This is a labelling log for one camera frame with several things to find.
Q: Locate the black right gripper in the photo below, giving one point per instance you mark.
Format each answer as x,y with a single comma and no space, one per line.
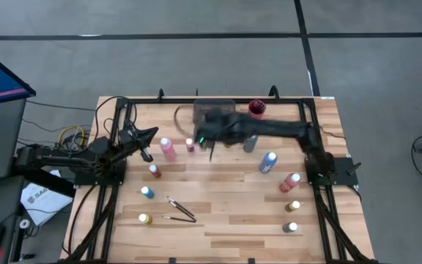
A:
206,137

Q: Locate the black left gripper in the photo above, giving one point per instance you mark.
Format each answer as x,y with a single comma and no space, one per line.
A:
134,141

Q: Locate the small pink paint bottle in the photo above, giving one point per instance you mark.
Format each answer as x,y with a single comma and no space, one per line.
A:
190,146

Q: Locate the large pink paint bottle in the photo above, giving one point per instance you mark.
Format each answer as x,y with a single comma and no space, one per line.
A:
169,151

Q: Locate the large teal paint bottle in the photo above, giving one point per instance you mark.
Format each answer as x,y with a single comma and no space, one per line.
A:
249,144

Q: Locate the large blue paint bottle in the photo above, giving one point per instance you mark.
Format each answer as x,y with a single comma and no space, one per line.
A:
267,164

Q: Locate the large red paint bottle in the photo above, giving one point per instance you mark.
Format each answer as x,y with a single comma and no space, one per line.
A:
288,184

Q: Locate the small golden brown paint bottle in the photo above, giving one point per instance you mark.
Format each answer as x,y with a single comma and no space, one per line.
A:
291,206

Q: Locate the small grey paint bottle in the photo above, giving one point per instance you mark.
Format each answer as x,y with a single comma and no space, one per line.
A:
289,227

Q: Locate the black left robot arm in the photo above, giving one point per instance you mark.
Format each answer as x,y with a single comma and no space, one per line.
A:
68,163

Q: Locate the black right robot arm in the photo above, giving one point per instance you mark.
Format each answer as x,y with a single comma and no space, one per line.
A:
280,126

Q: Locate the small red paint bottle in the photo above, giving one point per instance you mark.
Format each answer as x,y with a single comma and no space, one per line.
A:
155,171

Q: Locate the small light blue paint bottle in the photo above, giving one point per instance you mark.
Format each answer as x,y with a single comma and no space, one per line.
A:
147,192

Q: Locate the small mustard paint bottle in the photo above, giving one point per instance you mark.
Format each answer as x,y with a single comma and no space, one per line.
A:
145,219

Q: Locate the grey translucent plastic bin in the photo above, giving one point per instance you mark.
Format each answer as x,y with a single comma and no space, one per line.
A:
214,104

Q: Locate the black table clamp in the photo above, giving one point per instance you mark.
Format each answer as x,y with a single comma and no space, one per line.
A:
161,94
274,91

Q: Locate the pinkish red plastic cup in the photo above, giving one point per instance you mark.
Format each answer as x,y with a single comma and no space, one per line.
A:
256,114

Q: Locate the black desk support bar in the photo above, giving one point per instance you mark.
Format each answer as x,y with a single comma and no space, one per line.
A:
50,185

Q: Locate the white paper booklet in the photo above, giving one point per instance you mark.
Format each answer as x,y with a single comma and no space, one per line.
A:
46,203

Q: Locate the white tape roll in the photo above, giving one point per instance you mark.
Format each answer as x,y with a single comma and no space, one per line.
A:
25,224

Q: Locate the short black lever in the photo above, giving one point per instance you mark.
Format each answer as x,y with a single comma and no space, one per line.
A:
354,168

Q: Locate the small black bracket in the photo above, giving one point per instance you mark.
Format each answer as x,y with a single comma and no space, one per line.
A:
251,261
172,261

